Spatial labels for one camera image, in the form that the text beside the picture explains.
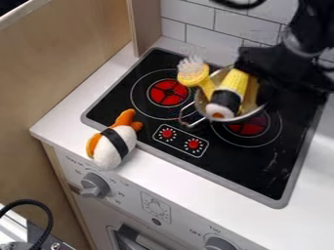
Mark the silver pot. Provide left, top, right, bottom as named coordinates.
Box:
left=177, top=64, right=271, bottom=129

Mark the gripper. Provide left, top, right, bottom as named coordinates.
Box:
left=233, top=43, right=334, bottom=105

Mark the black cable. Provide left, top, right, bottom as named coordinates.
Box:
left=210, top=0, right=268, bottom=10
left=0, top=198, right=56, bottom=250

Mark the yellow dish brush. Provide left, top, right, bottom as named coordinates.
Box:
left=175, top=48, right=220, bottom=103

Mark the orange plush shrimp sushi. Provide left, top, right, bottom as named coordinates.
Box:
left=84, top=108, right=146, bottom=171

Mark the toy stove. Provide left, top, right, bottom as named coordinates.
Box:
left=79, top=46, right=329, bottom=210

